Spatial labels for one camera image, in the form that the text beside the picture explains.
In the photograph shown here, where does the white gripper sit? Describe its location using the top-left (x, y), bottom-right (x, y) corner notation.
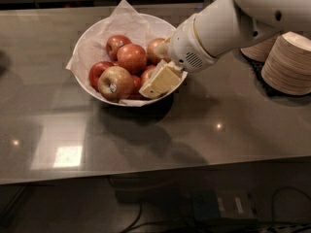
top-left (139, 14), bottom-right (217, 99)

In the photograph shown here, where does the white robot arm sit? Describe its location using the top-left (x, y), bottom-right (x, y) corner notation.
top-left (155, 0), bottom-right (311, 72)

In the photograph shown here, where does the rear stack of paper plates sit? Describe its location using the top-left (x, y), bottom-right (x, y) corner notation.
top-left (241, 34), bottom-right (279, 62)

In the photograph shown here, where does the stack of paper plates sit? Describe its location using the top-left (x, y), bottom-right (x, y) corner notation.
top-left (261, 32), bottom-right (311, 96)
top-left (241, 34), bottom-right (279, 62)

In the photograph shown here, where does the dark red apple left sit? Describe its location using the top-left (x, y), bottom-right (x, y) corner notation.
top-left (88, 61), bottom-right (113, 90)

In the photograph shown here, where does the dark power box on floor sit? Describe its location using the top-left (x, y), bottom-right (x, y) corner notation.
top-left (191, 189), bottom-right (258, 221)

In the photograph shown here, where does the black cable on floor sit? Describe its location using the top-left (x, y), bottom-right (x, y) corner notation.
top-left (120, 186), bottom-right (311, 233)

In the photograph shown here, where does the red apple centre top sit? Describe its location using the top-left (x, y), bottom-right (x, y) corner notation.
top-left (117, 44), bottom-right (147, 74)

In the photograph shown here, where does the white paper liner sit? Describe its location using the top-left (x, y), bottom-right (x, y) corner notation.
top-left (65, 0), bottom-right (189, 108)

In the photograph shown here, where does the red yellow apple back right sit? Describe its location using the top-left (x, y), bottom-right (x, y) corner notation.
top-left (147, 38), bottom-right (171, 65)

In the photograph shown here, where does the small red apple bottom middle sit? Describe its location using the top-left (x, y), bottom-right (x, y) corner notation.
top-left (129, 75), bottom-right (143, 100)

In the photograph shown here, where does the red apple back left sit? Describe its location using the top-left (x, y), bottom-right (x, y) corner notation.
top-left (106, 35), bottom-right (131, 61)

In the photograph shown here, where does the front stack of paper plates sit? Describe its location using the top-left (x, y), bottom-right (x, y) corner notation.
top-left (261, 32), bottom-right (311, 96)

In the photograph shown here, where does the white ceramic bowl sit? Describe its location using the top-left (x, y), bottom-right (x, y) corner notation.
top-left (71, 13), bottom-right (189, 108)

